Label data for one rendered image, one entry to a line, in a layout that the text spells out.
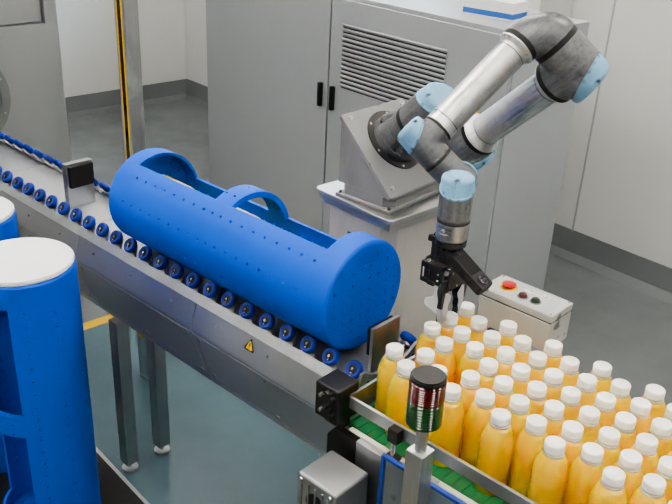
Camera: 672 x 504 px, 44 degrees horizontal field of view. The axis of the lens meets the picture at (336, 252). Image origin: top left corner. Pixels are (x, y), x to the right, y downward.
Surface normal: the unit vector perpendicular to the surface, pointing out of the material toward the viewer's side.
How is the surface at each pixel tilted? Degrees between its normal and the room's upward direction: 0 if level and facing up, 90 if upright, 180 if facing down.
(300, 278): 65
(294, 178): 90
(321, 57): 90
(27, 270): 0
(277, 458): 0
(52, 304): 90
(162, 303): 70
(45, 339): 90
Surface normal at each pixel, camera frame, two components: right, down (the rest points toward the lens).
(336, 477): 0.04, -0.90
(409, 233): 0.67, 0.35
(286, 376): -0.63, -0.03
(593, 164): -0.74, 0.26
